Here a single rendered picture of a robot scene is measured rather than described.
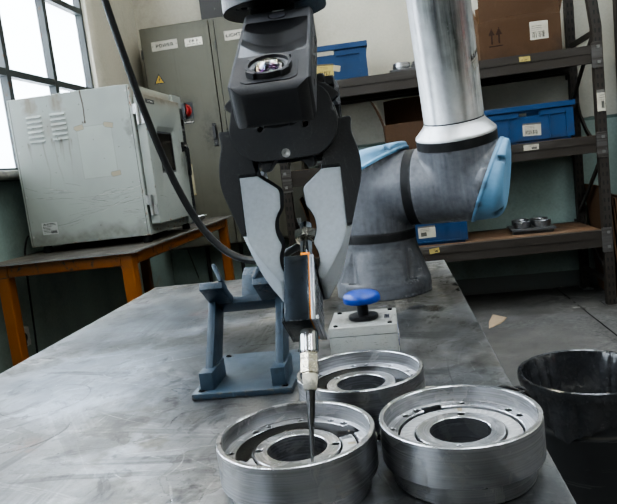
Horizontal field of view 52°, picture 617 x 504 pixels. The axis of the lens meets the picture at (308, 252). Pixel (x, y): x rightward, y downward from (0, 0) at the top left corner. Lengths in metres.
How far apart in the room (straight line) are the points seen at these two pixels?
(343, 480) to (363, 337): 0.28
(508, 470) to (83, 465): 0.33
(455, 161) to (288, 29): 0.54
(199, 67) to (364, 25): 1.14
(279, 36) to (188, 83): 4.05
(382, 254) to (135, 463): 0.55
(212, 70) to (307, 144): 4.00
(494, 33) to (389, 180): 3.15
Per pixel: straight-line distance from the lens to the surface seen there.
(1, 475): 0.58
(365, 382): 0.56
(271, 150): 0.43
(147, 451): 0.55
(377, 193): 0.95
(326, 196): 0.43
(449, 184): 0.92
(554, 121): 4.09
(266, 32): 0.41
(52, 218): 2.88
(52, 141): 2.87
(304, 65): 0.36
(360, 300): 0.66
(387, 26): 4.55
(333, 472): 0.40
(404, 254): 0.98
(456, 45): 0.91
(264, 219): 0.43
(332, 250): 0.43
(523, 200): 4.55
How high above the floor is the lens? 1.01
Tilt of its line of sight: 8 degrees down
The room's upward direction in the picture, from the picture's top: 7 degrees counter-clockwise
